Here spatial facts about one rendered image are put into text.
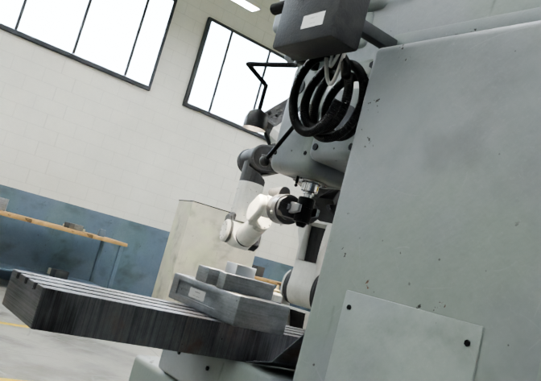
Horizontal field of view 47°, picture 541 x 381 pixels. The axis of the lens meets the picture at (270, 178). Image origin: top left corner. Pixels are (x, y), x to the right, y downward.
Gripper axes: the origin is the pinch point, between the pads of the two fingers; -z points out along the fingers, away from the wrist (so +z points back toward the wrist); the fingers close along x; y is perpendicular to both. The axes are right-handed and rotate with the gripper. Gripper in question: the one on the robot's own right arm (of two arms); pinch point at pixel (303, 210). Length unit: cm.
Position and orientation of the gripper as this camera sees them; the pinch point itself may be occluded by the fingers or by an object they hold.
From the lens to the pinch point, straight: 172.3
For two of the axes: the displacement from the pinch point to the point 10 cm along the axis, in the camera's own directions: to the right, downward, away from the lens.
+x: 8.9, 2.9, 3.4
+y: -2.6, 9.6, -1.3
